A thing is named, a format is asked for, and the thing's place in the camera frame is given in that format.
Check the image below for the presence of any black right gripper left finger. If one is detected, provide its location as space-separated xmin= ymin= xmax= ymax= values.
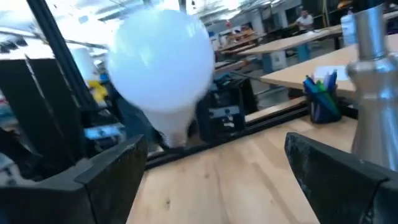
xmin=0 ymin=134 xmax=149 ymax=224

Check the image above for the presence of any green marker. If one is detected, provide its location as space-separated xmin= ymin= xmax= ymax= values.
xmin=315 ymin=80 xmax=328 ymax=95

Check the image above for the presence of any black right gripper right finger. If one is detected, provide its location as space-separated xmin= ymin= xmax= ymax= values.
xmin=284 ymin=131 xmax=398 ymax=224

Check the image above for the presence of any yellow left arm cable tag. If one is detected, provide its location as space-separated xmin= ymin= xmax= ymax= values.
xmin=86 ymin=80 xmax=109 ymax=104

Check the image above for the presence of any white cylinder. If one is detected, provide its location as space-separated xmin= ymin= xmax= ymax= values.
xmin=340 ymin=12 xmax=358 ymax=47

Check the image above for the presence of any dark blue pen cup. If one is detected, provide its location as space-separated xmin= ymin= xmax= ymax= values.
xmin=303 ymin=83 xmax=343 ymax=124

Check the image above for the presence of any light wood workbench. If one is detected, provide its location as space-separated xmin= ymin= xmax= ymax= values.
xmin=238 ymin=26 xmax=343 ymax=57

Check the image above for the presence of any person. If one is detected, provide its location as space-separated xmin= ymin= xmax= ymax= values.
xmin=294 ymin=9 xmax=315 ymax=32

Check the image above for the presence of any white light bulb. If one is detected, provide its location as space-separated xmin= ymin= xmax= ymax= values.
xmin=105 ymin=8 xmax=216 ymax=149

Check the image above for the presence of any large beige table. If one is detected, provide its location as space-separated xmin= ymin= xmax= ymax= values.
xmin=260 ymin=33 xmax=398 ymax=100

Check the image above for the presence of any blue pen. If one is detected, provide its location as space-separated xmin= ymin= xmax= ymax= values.
xmin=325 ymin=70 xmax=338 ymax=93

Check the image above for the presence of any clear plastic cup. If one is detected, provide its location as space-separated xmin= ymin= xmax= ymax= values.
xmin=345 ymin=3 xmax=398 ymax=172

